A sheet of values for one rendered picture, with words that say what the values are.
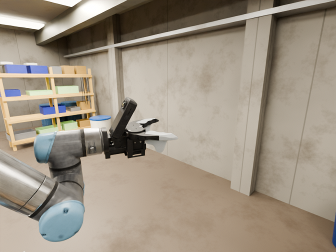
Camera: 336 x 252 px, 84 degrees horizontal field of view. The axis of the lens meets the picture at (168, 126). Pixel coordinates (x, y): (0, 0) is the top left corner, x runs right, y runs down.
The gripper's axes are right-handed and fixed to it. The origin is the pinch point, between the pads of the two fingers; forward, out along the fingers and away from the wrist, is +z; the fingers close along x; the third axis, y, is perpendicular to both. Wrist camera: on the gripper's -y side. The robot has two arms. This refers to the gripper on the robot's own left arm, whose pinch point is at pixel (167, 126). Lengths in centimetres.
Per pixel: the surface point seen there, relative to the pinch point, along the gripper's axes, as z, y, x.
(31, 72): -130, 43, -516
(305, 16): 220, -69, -111
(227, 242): 103, 166, -48
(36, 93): -127, 94, -510
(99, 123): 11, 162, -435
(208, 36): 173, -48, -230
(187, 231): 71, 170, -79
